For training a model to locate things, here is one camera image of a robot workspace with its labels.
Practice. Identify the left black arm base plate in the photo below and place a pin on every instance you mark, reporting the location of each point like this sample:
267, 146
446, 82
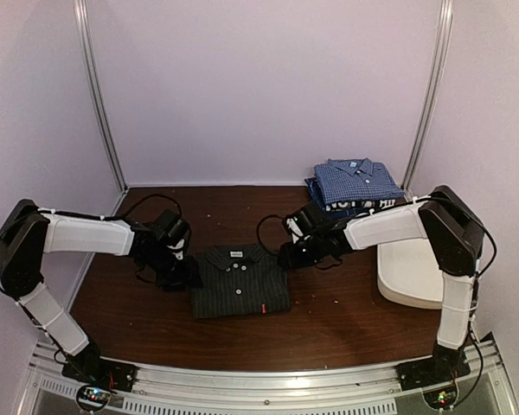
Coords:
112, 375

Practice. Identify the dark striped long sleeve shirt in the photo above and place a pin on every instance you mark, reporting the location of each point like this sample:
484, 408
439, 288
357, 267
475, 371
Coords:
239, 281

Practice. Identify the right aluminium frame post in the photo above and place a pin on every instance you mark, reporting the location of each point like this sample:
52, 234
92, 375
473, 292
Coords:
440, 52

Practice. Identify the front aluminium rail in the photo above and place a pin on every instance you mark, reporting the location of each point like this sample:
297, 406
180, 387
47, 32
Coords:
370, 389

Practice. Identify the blue checked shirt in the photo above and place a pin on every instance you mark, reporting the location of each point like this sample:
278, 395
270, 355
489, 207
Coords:
355, 180

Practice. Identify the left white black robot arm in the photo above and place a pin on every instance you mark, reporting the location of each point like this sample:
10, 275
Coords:
31, 235

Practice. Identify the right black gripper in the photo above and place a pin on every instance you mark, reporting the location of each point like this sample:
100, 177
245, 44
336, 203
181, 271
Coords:
291, 260

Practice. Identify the circuit board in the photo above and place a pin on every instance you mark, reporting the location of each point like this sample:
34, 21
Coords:
441, 398
90, 397

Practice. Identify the aluminium frame post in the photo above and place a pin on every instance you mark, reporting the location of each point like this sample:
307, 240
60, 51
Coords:
98, 103
440, 52

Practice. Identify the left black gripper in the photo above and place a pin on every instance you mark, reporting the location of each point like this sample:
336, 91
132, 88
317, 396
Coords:
188, 277

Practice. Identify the right circuit board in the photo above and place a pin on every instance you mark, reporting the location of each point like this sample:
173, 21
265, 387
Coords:
441, 398

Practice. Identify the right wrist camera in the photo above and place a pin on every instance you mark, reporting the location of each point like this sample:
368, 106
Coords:
294, 230

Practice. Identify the left aluminium frame post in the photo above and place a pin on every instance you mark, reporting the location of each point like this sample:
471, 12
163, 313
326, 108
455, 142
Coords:
98, 103

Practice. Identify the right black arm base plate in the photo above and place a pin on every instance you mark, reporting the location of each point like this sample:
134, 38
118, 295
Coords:
430, 371

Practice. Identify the dark blue printed shirt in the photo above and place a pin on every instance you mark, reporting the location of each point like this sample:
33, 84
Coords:
347, 209

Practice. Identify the left circuit board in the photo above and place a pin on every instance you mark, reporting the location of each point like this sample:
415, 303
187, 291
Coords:
90, 397

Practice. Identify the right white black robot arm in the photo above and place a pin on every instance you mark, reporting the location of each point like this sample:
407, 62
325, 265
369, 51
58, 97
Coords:
450, 232

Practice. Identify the white plastic bin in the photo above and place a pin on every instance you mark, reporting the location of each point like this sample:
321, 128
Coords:
408, 274

